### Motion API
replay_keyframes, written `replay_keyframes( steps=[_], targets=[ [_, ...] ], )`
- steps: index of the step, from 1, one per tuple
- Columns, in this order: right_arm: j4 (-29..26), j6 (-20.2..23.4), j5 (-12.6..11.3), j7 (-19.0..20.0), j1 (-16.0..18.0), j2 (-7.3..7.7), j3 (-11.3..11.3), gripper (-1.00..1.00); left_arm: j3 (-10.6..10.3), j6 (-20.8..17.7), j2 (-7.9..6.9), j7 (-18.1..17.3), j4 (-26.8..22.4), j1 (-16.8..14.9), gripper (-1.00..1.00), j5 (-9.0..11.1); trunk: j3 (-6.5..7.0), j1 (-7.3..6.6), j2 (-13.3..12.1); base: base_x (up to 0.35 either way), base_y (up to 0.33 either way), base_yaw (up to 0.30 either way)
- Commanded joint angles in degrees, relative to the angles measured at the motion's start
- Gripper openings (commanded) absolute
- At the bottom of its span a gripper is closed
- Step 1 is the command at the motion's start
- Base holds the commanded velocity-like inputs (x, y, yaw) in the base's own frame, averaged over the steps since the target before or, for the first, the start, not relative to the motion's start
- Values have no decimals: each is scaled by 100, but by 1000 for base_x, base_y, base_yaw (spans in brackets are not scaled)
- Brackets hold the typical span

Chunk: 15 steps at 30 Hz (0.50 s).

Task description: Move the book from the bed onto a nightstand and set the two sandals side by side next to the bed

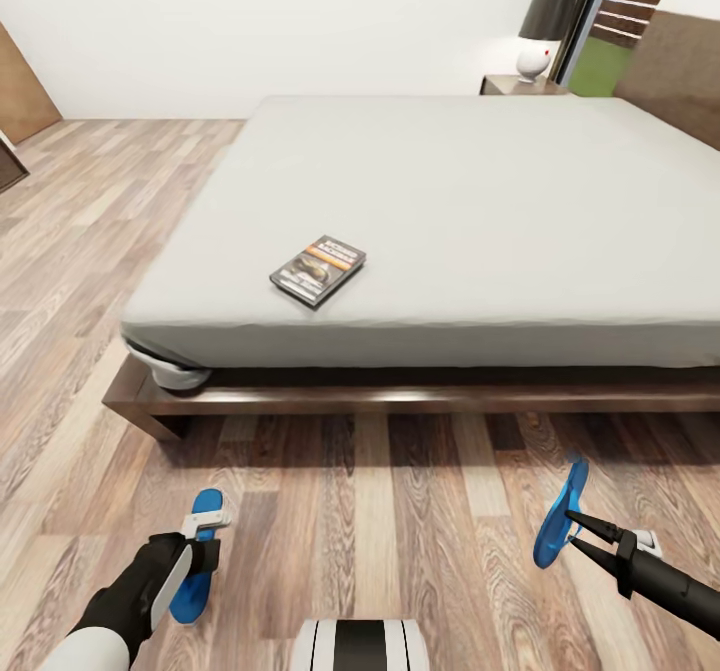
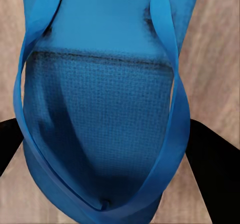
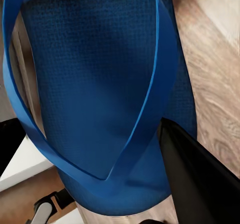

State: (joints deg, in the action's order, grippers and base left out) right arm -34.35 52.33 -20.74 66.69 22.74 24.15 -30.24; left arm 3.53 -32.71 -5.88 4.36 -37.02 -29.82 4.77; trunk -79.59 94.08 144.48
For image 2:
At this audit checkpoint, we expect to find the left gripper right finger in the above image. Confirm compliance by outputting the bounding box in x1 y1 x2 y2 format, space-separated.
185 117 240 224

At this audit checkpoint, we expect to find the sandal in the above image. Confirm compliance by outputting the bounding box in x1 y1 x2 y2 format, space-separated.
13 0 197 224

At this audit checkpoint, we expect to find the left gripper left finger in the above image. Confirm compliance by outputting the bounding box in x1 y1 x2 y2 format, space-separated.
0 118 24 177

